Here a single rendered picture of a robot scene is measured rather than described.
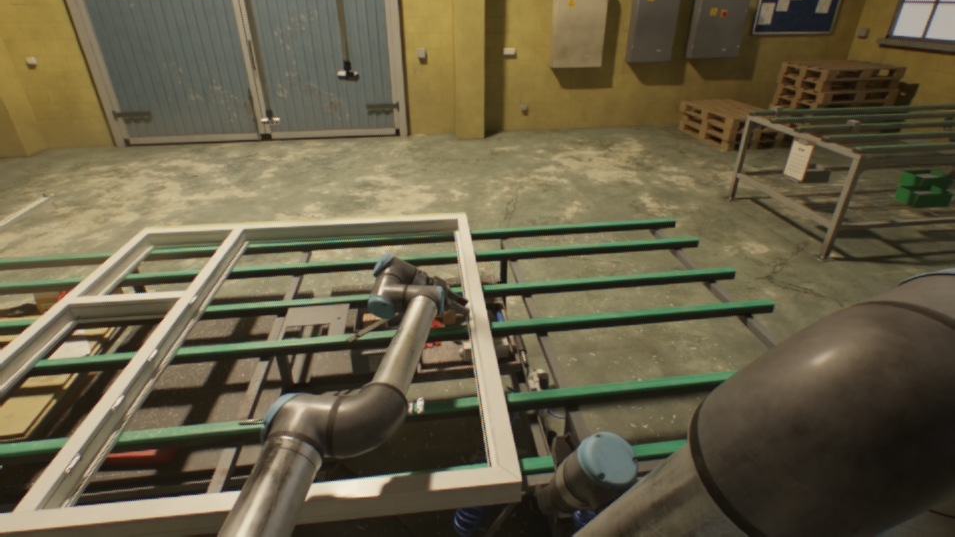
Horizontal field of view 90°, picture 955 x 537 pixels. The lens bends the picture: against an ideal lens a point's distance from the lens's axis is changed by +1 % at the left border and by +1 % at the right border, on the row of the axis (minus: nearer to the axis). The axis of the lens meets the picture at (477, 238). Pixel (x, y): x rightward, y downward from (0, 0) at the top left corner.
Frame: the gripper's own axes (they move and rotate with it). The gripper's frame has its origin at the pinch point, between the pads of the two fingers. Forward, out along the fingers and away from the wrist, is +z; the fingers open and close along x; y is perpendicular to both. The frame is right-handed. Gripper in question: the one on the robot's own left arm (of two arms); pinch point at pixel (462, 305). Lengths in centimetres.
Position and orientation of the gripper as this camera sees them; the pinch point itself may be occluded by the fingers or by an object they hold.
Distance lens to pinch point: 173.0
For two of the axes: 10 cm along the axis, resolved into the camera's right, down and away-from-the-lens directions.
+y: 5.7, -7.6, -3.2
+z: 8.2, 4.7, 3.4
